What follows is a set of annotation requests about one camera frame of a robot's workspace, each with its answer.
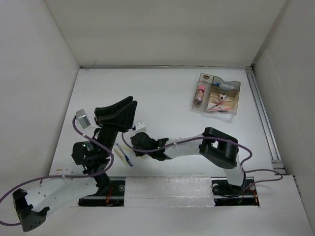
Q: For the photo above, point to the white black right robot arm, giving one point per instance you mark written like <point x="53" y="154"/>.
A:
<point x="217" y="147"/>

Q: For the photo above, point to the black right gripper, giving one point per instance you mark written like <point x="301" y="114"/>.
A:
<point x="139" y="152"/>

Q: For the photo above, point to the pink capped pencil tube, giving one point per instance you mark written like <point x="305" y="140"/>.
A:
<point x="198" y="99"/>

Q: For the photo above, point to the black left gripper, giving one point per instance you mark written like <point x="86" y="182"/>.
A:
<point x="121" y="121"/>

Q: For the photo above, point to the aluminium rail right edge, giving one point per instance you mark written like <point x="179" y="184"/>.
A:
<point x="275" y="156"/>

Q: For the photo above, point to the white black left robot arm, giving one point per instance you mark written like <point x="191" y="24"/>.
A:
<point x="94" y="155"/>

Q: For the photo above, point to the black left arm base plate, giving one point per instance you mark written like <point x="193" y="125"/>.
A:
<point x="113" y="197"/>

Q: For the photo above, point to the orange yellow highlighter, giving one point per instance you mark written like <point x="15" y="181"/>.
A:
<point x="211" y="111"/>

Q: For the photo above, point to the dark blue pen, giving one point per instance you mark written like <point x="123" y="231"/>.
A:
<point x="127" y="150"/>

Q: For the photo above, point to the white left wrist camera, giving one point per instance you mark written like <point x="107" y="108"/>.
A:
<point x="83" y="119"/>

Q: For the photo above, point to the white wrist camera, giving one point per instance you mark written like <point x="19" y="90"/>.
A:
<point x="139" y="127"/>
<point x="83" y="119"/>

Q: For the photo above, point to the clear acrylic desk organizer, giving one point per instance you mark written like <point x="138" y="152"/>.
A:
<point x="211" y="96"/>

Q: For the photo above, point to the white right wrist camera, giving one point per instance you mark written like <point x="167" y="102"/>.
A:
<point x="139" y="127"/>

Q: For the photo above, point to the blue white ballpoint pen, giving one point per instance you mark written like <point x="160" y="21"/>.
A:
<point x="124" y="155"/>

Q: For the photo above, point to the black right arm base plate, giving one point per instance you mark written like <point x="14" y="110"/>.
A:
<point x="225" y="195"/>

